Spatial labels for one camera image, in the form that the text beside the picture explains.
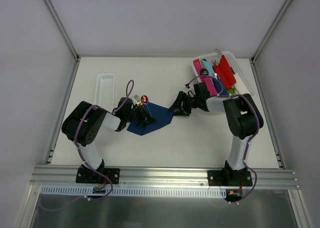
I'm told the blue paper napkin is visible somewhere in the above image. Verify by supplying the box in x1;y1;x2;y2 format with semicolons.
127;102;174;136

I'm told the iridescent rainbow spoon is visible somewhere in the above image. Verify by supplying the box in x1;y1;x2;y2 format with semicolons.
140;95;152;117

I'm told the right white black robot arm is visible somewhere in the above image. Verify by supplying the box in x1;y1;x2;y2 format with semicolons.
168;82;264;187

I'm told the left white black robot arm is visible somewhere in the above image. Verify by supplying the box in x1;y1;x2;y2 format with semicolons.
61;97;156;183

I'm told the blue napkin roll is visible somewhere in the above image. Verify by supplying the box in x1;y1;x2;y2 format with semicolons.
212;75;228;96

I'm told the pink napkin roll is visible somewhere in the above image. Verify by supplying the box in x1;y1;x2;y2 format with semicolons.
192;59;218;96

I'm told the teal napkin roll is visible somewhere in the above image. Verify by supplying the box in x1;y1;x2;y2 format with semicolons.
201;59;213;71

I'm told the green napkin roll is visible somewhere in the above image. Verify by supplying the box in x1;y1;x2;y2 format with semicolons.
227;87;238;95

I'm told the red napkin roll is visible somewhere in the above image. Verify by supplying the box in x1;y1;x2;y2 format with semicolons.
213;55;236;90

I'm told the white napkin roll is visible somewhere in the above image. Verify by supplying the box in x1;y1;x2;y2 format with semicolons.
233;73;250;94

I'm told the black round spoon head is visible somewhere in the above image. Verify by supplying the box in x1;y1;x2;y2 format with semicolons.
200;68;209;78

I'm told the white basket of rolls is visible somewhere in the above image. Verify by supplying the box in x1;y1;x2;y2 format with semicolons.
191;49;255;96

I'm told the white perforated plastic tray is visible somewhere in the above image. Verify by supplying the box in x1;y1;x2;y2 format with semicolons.
94;73;115;111

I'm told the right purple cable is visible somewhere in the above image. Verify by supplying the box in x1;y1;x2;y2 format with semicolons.
184;76;261;205

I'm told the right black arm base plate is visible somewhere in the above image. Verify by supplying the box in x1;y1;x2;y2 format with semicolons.
207;170;253;187

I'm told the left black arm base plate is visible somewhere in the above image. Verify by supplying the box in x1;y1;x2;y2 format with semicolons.
75;164;121;184

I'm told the white slotted cable duct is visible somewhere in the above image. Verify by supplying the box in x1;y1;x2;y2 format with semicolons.
40;185;227;198

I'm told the aluminium mounting rail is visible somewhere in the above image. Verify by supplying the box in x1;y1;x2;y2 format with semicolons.
29;165;301;190

